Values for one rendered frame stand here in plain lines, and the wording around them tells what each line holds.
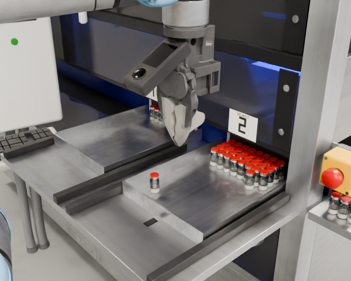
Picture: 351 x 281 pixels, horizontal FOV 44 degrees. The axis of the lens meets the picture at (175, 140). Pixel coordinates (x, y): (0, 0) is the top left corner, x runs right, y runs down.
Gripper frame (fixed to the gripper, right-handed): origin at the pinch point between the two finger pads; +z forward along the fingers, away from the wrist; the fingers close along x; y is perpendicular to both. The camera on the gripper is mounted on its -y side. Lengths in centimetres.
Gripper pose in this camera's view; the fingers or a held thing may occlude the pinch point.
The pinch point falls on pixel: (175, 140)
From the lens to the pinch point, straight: 77.3
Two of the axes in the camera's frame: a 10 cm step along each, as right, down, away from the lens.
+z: 0.0, 9.0, 4.4
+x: -6.7, -3.3, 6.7
